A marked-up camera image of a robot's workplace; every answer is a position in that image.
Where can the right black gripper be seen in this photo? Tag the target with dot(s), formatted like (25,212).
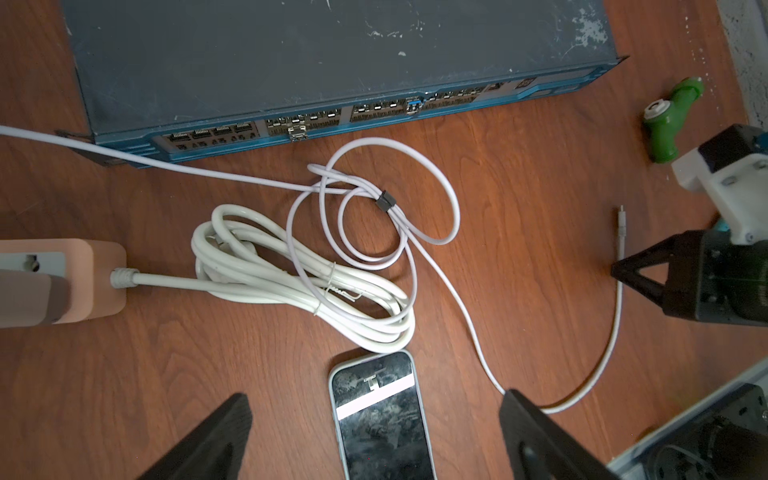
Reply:
(709,279)

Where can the pink charger plug adapter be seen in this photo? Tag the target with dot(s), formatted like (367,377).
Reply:
(29,299)

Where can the pink power strip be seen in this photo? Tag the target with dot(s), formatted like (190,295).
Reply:
(86,264)

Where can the black smartphone grey case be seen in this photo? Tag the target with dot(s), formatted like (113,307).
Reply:
(379,418)

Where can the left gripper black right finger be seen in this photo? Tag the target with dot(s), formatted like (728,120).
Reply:
(539,449)

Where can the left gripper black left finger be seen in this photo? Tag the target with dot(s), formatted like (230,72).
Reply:
(214,449)

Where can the green pipe tee fitting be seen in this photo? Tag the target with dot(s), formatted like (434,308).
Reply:
(663,119)

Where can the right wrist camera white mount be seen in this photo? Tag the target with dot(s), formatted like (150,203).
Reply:
(731,168)

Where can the blue grey network switch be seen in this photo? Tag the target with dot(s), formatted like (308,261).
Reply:
(182,80)

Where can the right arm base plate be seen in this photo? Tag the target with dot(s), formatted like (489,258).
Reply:
(723,436)

